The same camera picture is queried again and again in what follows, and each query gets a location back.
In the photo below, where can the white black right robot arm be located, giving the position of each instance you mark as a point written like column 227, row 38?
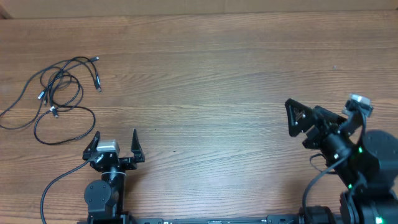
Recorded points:
column 365, row 161

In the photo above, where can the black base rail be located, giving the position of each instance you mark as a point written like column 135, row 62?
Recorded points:
column 270, row 219

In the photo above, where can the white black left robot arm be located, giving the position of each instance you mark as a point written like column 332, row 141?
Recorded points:
column 105, row 197

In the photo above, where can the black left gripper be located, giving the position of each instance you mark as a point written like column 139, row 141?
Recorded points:
column 125, row 161

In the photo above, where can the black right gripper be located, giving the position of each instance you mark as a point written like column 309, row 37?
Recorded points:
column 319, row 123

